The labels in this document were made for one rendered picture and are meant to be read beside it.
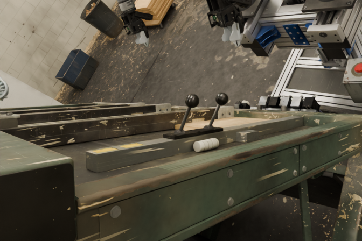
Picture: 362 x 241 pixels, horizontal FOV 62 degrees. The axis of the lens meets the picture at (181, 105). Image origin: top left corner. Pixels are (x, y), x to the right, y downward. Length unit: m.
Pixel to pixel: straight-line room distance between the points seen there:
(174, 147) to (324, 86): 1.64
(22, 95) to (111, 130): 3.97
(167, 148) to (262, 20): 1.19
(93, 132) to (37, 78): 5.45
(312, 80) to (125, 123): 1.57
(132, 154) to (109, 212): 0.32
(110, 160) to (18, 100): 4.37
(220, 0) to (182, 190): 0.69
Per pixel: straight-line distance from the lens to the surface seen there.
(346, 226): 1.30
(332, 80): 2.30
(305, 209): 1.14
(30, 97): 5.03
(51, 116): 1.51
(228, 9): 1.02
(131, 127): 1.13
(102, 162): 0.67
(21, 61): 6.39
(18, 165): 0.35
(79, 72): 5.58
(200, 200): 0.51
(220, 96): 0.85
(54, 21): 6.56
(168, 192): 0.46
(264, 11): 1.84
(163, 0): 4.67
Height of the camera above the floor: 2.03
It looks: 37 degrees down
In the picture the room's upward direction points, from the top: 53 degrees counter-clockwise
